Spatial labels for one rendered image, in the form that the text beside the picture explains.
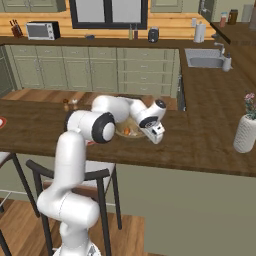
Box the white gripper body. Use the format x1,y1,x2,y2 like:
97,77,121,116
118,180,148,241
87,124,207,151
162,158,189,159
145,121,166,145

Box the tan bowl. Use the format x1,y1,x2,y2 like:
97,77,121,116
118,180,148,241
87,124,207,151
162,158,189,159
114,117,150,140

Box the dark appliance front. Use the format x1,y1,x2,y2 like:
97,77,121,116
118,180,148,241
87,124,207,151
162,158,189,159
177,73,187,112

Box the black bar stool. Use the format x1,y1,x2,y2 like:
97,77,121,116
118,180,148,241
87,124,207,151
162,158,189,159
0,151,41,256
25,159,123,256

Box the green base cupboards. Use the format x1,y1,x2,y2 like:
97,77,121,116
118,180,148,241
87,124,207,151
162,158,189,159
4,44,181,100

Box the white vase with flowers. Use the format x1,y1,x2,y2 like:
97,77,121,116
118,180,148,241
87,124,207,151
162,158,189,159
232,92,256,154

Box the steel sink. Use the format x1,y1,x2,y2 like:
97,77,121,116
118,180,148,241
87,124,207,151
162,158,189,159
184,48,232,70

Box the black toaster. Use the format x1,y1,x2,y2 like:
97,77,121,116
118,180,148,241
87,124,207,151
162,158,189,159
147,27,160,44

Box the white soap dispenser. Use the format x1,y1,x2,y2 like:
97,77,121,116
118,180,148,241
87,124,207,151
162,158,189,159
222,53,233,73

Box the steel tap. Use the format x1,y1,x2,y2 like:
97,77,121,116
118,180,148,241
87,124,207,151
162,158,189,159
213,41,226,56

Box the black framed window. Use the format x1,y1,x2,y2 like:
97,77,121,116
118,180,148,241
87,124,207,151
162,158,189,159
68,0,149,31

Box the jar with blue lid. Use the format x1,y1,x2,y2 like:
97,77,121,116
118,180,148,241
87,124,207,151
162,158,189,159
219,12,229,29

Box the dark brown jar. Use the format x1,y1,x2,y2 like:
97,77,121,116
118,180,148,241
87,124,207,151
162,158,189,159
228,9,239,26

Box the grey canister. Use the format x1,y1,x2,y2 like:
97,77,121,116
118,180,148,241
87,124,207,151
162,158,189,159
241,3,256,24

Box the silver toaster oven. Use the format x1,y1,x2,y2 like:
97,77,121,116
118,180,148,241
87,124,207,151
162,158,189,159
25,20,61,41

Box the dark dishwasher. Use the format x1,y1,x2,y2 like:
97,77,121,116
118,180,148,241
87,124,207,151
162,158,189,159
0,45,15,98

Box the brown knife block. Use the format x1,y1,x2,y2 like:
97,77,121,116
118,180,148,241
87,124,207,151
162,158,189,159
9,19,24,39

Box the green wall cupboard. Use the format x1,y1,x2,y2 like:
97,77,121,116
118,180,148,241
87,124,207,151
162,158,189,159
149,0,184,14

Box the green wall cupboards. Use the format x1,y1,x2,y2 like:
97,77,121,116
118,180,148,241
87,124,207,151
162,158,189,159
0,0,67,14

